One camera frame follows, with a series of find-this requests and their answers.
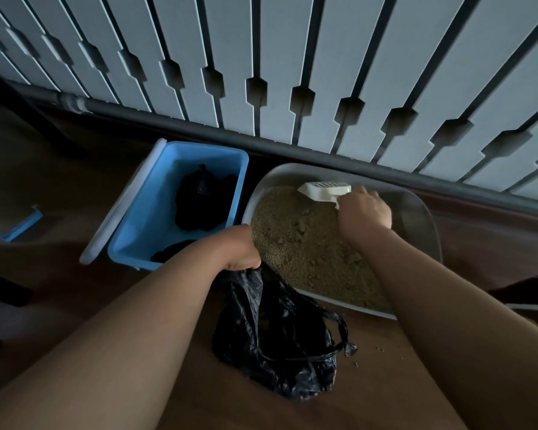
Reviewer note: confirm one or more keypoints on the person's right hand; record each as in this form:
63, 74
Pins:
365, 214

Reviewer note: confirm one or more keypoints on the person's left hand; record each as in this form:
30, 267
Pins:
233, 250

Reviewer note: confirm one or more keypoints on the person's right fingers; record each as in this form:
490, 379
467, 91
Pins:
363, 191

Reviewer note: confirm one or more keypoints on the person's left fingers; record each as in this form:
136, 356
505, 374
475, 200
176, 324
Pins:
244, 265

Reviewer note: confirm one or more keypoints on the white litter scoop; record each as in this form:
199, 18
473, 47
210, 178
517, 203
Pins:
323, 191

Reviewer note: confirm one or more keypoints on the black plastic bag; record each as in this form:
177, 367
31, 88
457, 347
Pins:
275, 335

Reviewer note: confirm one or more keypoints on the person's left forearm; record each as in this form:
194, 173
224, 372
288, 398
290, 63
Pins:
103, 340

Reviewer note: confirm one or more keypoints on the person's right forearm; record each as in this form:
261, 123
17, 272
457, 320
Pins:
457, 326

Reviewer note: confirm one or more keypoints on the brown cat litter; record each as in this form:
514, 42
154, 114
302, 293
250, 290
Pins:
309, 250

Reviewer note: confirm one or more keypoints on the grey litter tray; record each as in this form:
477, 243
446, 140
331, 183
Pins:
423, 228

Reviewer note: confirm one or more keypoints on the black bag in bin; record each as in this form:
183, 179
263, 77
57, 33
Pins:
201, 203

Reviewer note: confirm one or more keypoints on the blue plastic bin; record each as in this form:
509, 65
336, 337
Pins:
161, 210

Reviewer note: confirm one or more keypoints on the grey metal pipe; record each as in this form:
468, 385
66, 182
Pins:
269, 147

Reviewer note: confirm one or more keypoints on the white slatted fence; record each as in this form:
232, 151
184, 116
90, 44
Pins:
296, 71

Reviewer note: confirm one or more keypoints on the white bin lid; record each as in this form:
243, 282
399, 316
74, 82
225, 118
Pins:
116, 205

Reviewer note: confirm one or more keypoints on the blue plastic piece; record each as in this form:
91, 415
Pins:
18, 226

